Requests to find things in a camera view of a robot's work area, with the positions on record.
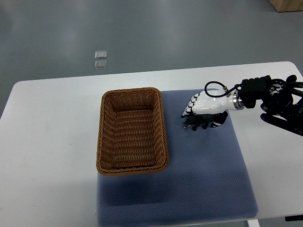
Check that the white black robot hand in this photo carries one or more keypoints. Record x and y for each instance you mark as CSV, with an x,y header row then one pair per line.
x,y
201,103

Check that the dark toy crocodile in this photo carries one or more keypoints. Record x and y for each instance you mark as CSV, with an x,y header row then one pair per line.
x,y
203,120

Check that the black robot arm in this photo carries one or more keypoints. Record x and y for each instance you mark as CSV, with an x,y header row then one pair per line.
x,y
277,101

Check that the brown wicker basket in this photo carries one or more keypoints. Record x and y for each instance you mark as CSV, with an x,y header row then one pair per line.
x,y
132,135

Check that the blue textured mat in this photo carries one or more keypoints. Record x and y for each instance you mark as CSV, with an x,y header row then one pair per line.
x,y
206,179

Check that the lower floor socket plate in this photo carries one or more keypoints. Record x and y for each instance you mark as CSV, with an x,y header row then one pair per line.
x,y
101,64

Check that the floor socket plate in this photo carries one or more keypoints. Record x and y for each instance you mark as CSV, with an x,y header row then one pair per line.
x,y
101,64
100,54

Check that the upper floor socket plate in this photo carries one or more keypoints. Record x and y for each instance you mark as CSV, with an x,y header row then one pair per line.
x,y
100,54

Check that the wooden box corner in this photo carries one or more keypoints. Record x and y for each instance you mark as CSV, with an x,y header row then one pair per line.
x,y
287,5

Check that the black table bracket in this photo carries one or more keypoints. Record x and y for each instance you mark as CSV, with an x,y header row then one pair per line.
x,y
294,218

